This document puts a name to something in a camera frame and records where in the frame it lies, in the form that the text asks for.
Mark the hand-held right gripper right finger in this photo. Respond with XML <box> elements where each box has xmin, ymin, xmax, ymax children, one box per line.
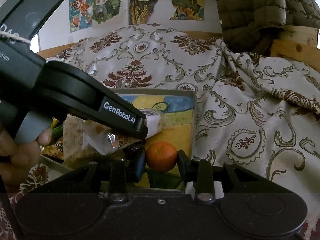
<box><xmin>176</xmin><ymin>149</ymin><xmax>264</xmax><ymax>203</ymax></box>

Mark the olive quilted jacket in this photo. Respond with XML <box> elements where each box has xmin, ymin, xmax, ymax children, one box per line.
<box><xmin>212</xmin><ymin>0</ymin><xmax>320</xmax><ymax>56</ymax></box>

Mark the clear rice cracker packet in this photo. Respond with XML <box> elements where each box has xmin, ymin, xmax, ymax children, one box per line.
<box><xmin>62</xmin><ymin>116</ymin><xmax>101</xmax><ymax>168</ymax></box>

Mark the white string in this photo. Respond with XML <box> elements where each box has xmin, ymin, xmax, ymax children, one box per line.
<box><xmin>0</xmin><ymin>31</ymin><xmax>33</xmax><ymax>46</ymax></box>

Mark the torn colourful wall poster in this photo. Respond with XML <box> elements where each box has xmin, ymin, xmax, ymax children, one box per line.
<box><xmin>129</xmin><ymin>0</ymin><xmax>206</xmax><ymax>26</ymax></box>

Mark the dark blue snack packet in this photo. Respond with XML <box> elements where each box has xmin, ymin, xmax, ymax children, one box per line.
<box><xmin>124</xmin><ymin>142</ymin><xmax>146</xmax><ymax>159</ymax></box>

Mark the wooden bed frame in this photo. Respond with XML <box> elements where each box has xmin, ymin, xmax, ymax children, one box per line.
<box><xmin>37</xmin><ymin>24</ymin><xmax>320</xmax><ymax>63</ymax></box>

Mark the blond cartoon character poster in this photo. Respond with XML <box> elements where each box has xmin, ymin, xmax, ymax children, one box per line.
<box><xmin>91</xmin><ymin>0</ymin><xmax>124</xmax><ymax>25</ymax></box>

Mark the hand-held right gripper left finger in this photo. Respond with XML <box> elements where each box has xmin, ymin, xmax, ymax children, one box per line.
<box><xmin>56</xmin><ymin>152</ymin><xmax>147</xmax><ymax>204</ymax></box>

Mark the person's left hand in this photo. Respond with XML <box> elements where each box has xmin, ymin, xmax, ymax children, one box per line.
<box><xmin>0</xmin><ymin>127</ymin><xmax>54</xmax><ymax>187</ymax></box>

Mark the floral printed blanket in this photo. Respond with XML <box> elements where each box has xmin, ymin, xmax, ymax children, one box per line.
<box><xmin>0</xmin><ymin>24</ymin><xmax>320</xmax><ymax>240</ymax></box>

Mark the red-haired cartoon girl poster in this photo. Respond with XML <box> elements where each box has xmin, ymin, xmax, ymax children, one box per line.
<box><xmin>69</xmin><ymin>0</ymin><xmax>94</xmax><ymax>34</ymax></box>

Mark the green sausage stick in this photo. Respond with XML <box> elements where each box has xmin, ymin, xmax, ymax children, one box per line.
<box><xmin>50</xmin><ymin>126</ymin><xmax>63</xmax><ymax>139</ymax></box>

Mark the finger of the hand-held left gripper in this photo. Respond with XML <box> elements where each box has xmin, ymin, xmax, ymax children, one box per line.
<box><xmin>110</xmin><ymin>116</ymin><xmax>149</xmax><ymax>141</ymax></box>

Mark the grey tray with cartoon print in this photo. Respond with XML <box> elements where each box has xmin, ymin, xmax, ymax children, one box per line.
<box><xmin>40</xmin><ymin>88</ymin><xmax>198</xmax><ymax>193</ymax></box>

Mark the clear nut snack packet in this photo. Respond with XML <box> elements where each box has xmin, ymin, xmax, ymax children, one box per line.
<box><xmin>82</xmin><ymin>109</ymin><xmax>173</xmax><ymax>156</ymax></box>

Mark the tangerine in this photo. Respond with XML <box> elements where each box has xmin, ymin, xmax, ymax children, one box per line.
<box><xmin>145</xmin><ymin>141</ymin><xmax>178</xmax><ymax>173</ymax></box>

